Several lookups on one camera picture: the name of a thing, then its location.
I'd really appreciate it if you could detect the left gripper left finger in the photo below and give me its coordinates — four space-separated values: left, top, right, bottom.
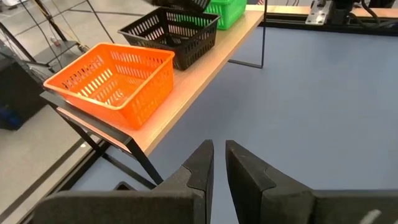
32 139 215 224

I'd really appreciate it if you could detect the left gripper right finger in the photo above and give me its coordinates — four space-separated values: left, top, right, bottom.
225 139 398 224

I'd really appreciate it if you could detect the orange-red plastic basket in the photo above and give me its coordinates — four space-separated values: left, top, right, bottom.
43 42 176 131

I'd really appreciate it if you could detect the black plastic basket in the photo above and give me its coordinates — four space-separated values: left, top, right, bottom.
117 6 221 50
161 21 220 71

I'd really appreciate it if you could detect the green plastic basket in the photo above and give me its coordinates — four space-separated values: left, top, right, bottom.
203 0 248 31

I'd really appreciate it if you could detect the black metal stand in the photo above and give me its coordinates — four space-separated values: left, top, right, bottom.
0 0 116 74

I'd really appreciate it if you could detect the black equipment box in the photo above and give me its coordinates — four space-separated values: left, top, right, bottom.
0 40 48 131

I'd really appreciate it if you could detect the wooden shelf with black frame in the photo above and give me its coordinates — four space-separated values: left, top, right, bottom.
40 0 269 190

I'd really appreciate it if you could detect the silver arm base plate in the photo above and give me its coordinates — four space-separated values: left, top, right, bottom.
305 0 331 26

